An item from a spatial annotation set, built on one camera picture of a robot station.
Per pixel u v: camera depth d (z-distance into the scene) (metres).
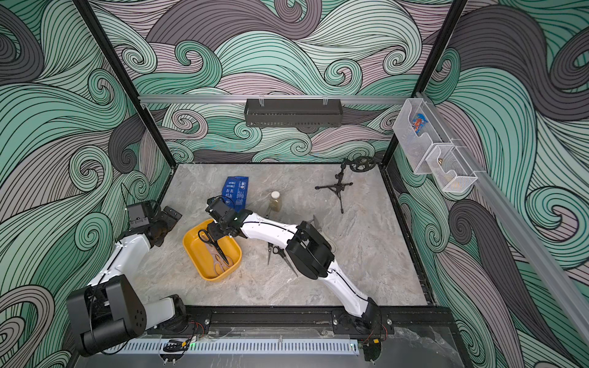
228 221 0.69
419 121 0.84
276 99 0.95
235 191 1.05
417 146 0.83
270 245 0.90
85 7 0.70
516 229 0.50
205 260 0.86
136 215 0.65
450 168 0.64
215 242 0.85
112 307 0.41
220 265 0.85
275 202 0.97
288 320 0.75
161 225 0.76
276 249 0.90
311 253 0.57
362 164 0.90
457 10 0.71
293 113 0.95
